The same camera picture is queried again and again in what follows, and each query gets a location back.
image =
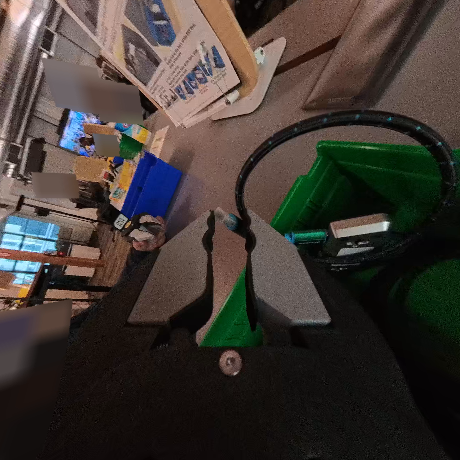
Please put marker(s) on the yellow printed box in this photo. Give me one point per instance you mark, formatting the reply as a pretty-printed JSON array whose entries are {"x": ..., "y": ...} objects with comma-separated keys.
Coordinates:
[{"x": 124, "y": 179}]

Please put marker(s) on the metal duct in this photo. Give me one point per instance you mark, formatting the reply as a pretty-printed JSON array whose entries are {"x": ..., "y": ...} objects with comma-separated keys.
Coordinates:
[{"x": 18, "y": 72}]

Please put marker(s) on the brushed metal hub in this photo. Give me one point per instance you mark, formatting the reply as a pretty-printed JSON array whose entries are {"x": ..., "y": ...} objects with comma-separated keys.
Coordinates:
[{"x": 359, "y": 226}]

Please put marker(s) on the person's left hand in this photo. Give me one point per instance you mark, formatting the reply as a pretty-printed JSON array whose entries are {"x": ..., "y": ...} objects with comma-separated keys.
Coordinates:
[{"x": 151, "y": 246}]

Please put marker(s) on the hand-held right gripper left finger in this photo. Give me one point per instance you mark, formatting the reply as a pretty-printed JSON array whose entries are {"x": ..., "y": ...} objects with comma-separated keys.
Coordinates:
[{"x": 172, "y": 284}]

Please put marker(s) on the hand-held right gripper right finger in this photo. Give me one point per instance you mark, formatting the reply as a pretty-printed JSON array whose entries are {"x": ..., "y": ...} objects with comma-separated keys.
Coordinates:
[{"x": 287, "y": 287}]

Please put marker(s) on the window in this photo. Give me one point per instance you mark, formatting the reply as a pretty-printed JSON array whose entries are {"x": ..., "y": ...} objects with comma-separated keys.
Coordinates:
[{"x": 28, "y": 233}]

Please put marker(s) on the white stand base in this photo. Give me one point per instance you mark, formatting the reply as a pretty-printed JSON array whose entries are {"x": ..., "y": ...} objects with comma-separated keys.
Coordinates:
[{"x": 266, "y": 72}]

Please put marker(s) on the small green bin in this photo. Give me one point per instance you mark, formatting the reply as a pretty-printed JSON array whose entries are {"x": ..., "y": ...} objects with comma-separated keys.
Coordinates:
[{"x": 131, "y": 147}]

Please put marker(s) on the green storage bin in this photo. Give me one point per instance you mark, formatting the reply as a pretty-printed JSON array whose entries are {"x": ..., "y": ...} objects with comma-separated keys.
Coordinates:
[{"x": 377, "y": 169}]

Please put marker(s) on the cardboard box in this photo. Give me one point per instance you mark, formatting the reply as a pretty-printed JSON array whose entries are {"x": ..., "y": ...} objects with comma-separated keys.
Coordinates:
[{"x": 90, "y": 169}]

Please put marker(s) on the television screen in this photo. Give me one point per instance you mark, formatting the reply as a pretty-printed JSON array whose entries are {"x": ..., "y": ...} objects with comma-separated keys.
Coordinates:
[{"x": 75, "y": 133}]

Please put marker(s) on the blue storage bin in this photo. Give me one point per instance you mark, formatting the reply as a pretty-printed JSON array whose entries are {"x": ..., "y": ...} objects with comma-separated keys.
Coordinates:
[{"x": 154, "y": 187}]

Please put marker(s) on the printed instruction sheet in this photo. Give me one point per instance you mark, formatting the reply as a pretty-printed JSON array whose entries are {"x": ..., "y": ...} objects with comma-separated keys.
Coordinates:
[{"x": 172, "y": 54}]

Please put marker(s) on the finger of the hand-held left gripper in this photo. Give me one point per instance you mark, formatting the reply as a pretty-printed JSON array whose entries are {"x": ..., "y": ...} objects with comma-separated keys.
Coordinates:
[
  {"x": 151, "y": 222},
  {"x": 142, "y": 235}
]

